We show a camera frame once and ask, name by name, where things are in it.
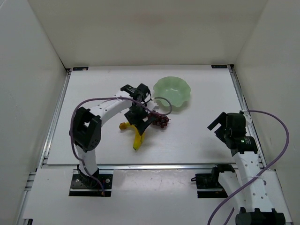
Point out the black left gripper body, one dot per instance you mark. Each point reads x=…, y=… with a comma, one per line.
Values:
x=137, y=117

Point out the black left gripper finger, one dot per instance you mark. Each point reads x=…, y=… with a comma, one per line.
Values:
x=142, y=125
x=132, y=118

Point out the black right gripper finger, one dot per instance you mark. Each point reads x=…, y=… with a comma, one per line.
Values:
x=222, y=134
x=220, y=120

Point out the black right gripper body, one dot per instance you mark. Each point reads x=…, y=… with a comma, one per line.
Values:
x=217, y=123

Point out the yellow fake banana bunch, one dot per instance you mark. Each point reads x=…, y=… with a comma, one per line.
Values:
x=138, y=140

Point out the dark red fake grapes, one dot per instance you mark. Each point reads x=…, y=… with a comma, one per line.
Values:
x=159, y=121

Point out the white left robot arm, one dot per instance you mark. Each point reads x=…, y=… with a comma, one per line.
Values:
x=86, y=125

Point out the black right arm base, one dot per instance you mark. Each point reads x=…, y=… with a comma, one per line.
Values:
x=207, y=184

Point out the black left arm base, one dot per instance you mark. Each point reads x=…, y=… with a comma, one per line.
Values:
x=82, y=185

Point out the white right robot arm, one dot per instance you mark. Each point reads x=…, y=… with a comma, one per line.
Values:
x=247, y=193

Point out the green scalloped fruit bowl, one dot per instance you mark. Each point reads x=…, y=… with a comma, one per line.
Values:
x=172, y=93

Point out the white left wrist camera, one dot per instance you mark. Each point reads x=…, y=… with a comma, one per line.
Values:
x=151, y=105

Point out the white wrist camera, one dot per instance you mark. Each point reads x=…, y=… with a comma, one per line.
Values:
x=247, y=116
x=151, y=105

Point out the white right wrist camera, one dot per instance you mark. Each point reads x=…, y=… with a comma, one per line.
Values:
x=247, y=116

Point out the front aluminium rail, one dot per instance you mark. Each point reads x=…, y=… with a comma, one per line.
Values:
x=135, y=167

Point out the right aluminium side rail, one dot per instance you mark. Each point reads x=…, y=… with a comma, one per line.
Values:
x=274, y=89

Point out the aluminium side rail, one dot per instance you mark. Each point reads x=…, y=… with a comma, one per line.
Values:
x=44, y=151
x=274, y=89

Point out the left aluminium side rail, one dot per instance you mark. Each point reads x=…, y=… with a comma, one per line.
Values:
x=44, y=151

